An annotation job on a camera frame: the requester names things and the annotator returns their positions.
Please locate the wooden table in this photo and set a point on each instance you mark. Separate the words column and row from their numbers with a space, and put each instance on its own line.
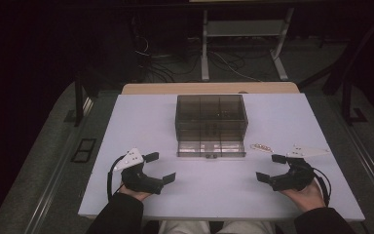
column 207, row 88

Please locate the smoky clear drawer box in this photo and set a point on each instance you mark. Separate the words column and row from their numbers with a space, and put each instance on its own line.
column 211, row 113

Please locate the person's right hand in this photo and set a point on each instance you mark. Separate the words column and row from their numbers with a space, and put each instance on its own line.
column 306, row 198

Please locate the black metal stand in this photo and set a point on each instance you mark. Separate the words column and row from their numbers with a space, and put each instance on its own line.
column 78, row 104
column 348, row 97

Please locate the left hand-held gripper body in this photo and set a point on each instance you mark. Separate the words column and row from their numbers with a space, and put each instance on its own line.
column 138, row 180

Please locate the person's left leg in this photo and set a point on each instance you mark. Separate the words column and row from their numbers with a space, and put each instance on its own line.
column 183, row 228

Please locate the white packet near organizer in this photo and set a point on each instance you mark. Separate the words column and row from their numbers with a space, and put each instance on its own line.
column 261, row 148

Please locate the person's left hand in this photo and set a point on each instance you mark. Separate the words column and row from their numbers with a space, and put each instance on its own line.
column 138, row 195

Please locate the grey metal stand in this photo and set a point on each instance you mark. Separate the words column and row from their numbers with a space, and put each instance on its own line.
column 245, row 28

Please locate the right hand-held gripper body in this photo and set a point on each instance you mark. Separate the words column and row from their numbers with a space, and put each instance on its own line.
column 297, row 177

